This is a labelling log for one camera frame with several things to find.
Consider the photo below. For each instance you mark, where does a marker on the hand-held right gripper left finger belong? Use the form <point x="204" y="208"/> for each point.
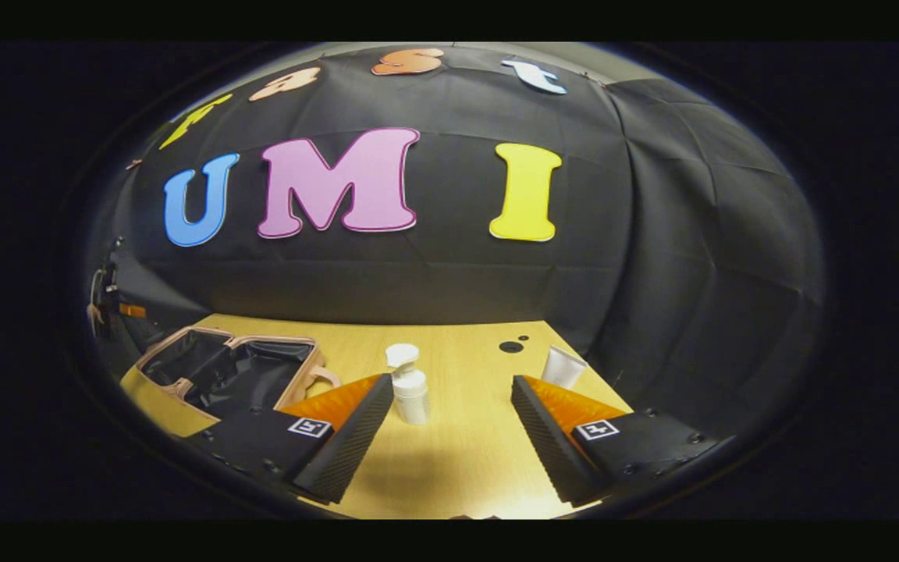
<point x="356" y="437"/>

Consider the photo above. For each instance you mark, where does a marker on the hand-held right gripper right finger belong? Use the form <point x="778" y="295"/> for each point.
<point x="543" y="441"/>

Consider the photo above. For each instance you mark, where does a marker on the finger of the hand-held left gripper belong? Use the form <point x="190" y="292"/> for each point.
<point x="132" y="311"/>

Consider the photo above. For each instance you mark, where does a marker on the white pump bottle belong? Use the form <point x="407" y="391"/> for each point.
<point x="410" y="394"/>

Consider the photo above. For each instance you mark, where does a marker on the white squeeze tube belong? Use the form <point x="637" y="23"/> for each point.
<point x="563" y="367"/>

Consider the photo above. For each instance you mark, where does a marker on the black backdrop cloth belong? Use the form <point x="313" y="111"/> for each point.
<point x="449" y="273"/>

